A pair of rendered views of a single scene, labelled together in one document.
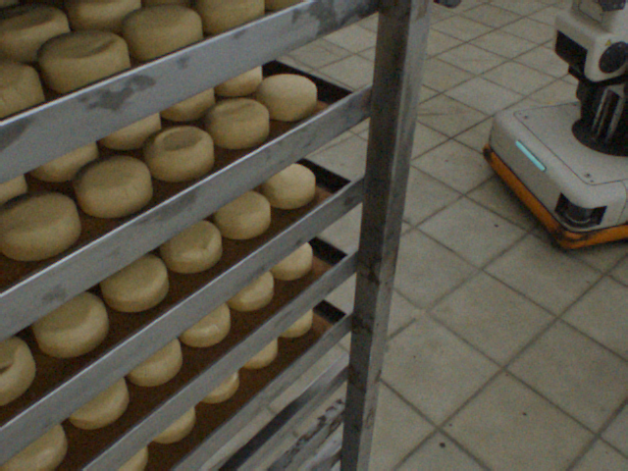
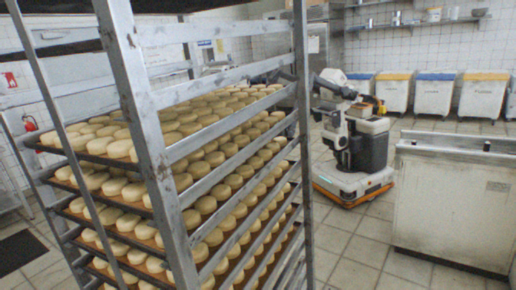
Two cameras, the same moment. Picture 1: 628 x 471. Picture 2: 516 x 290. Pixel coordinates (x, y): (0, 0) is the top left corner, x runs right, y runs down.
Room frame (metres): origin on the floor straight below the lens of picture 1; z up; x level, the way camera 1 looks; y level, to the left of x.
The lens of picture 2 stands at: (-0.38, 0.23, 1.67)
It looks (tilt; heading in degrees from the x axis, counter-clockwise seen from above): 22 degrees down; 351
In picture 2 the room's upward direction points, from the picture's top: 6 degrees counter-clockwise
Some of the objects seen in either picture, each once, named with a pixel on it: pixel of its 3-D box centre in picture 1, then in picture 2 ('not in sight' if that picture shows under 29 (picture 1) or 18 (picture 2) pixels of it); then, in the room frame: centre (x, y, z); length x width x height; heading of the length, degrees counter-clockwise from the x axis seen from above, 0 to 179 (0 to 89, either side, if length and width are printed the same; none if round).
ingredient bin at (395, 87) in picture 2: not in sight; (393, 93); (4.20, -3.12, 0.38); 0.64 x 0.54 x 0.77; 134
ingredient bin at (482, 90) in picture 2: not in sight; (481, 97); (3.25, -4.01, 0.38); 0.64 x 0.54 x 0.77; 131
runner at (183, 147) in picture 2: not in sight; (246, 110); (0.26, 0.15, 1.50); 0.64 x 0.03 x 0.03; 140
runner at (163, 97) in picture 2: not in sight; (241, 72); (0.26, 0.15, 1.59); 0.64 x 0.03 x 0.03; 140
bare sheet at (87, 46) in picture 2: not in sight; (168, 40); (0.38, 0.31, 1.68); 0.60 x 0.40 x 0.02; 140
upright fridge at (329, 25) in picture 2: not in sight; (303, 62); (5.38, -1.82, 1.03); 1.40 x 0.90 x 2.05; 43
